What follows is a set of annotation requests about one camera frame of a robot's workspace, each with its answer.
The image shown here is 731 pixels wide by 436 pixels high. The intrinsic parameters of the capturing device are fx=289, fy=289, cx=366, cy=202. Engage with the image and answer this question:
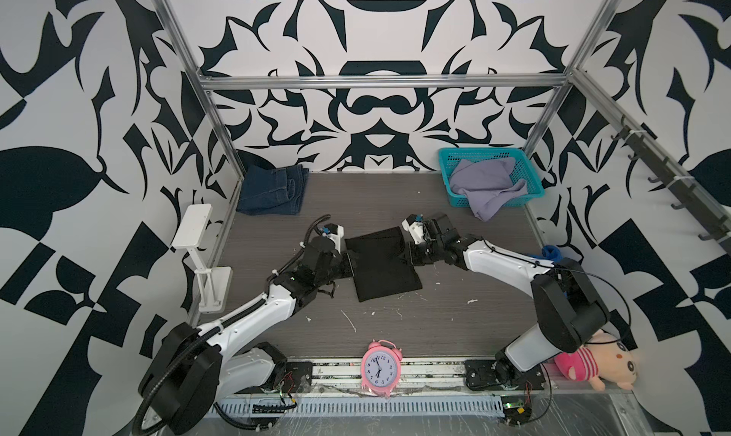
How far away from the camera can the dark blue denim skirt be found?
1072 mm

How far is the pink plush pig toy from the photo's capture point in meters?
0.71

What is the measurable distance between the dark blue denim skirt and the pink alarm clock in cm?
56

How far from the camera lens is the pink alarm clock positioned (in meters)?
0.73

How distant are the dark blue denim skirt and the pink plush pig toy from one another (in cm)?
94

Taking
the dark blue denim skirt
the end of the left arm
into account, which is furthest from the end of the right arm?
the dark blue denim skirt

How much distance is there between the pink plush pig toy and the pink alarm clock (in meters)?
0.42

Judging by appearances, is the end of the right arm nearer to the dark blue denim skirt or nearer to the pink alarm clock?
the pink alarm clock
